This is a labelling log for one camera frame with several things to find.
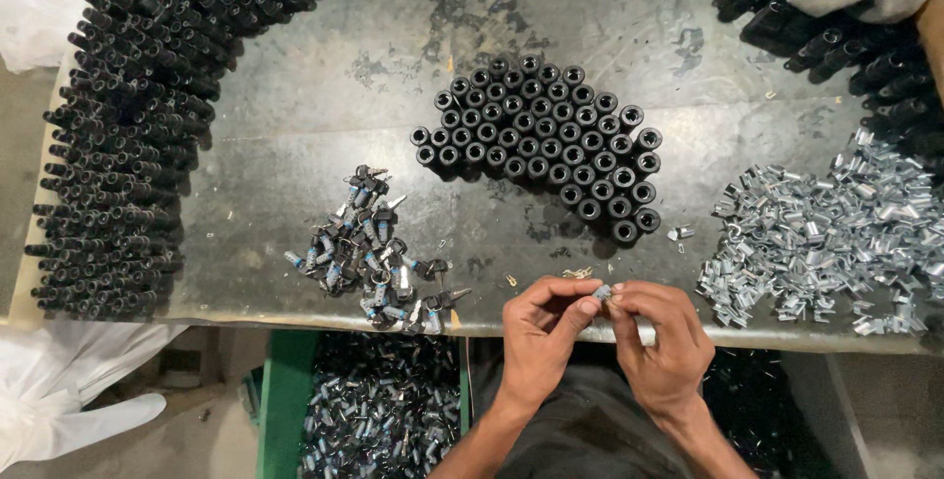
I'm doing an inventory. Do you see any person's right hand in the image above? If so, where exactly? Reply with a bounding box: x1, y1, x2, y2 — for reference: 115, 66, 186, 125
602, 280, 716, 422

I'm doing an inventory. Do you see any person's left hand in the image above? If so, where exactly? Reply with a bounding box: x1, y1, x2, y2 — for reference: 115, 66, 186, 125
500, 276, 605, 412

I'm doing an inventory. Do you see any dark bin of black parts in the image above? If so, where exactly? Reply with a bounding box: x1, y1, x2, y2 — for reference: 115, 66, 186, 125
697, 346, 842, 479

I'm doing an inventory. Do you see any person's dark clothing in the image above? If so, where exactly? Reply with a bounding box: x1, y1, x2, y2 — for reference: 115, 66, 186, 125
469, 339, 694, 479

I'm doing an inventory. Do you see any green bin of lock parts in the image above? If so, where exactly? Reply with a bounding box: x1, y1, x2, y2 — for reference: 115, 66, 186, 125
255, 329, 473, 479

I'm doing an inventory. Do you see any pile of lock cores with keys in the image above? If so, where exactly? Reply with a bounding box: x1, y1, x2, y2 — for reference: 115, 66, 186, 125
283, 164, 473, 336

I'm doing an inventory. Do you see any pile of silver metal clips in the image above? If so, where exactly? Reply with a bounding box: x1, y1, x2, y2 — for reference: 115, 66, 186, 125
695, 127, 944, 337

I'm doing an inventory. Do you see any cluster of upright black cylinders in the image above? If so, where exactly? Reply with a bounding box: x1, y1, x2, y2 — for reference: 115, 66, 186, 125
409, 53, 664, 247

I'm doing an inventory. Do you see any small heap of black cylinders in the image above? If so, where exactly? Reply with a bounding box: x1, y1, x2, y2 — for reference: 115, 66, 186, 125
711, 0, 944, 159

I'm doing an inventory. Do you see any long heap of black cylinders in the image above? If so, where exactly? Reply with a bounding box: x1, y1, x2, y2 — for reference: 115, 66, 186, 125
24, 0, 727, 322

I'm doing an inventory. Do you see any white plastic bag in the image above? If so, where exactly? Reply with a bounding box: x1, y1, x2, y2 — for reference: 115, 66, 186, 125
0, 323, 189, 473
0, 0, 108, 74

